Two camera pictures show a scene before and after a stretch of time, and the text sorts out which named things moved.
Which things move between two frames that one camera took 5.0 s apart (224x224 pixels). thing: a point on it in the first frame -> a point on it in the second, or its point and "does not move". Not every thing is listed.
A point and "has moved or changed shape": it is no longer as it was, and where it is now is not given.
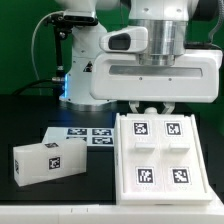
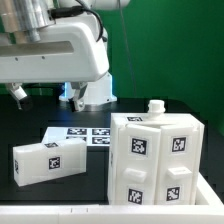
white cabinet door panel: x=142 y=153 has moved or changed shape
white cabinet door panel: x=182 y=162 has moved or changed shape
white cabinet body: x=158 y=160 has moved or changed shape
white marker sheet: x=94 y=136 does not move
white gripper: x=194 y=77 -> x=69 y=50
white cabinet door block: x=49 y=161 does not move
